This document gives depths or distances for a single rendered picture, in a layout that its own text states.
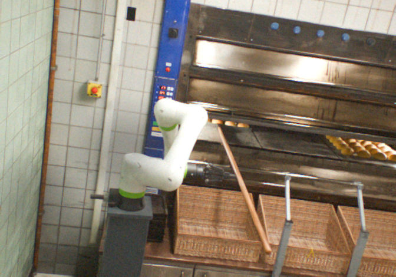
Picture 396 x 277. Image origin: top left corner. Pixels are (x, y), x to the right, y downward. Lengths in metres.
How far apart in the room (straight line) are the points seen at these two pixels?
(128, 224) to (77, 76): 1.34
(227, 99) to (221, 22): 0.52
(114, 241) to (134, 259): 0.14
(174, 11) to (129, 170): 1.31
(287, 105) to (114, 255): 1.67
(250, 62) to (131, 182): 1.42
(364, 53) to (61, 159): 2.18
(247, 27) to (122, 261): 1.71
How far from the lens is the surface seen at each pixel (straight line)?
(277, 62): 3.39
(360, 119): 3.64
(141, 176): 2.24
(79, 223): 3.74
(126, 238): 2.37
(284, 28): 3.37
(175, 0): 3.21
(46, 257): 3.92
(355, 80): 3.56
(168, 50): 3.25
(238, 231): 3.63
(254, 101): 3.40
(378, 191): 3.91
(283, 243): 3.17
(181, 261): 3.21
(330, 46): 3.47
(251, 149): 3.51
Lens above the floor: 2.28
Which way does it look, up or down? 17 degrees down
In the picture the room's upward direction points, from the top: 10 degrees clockwise
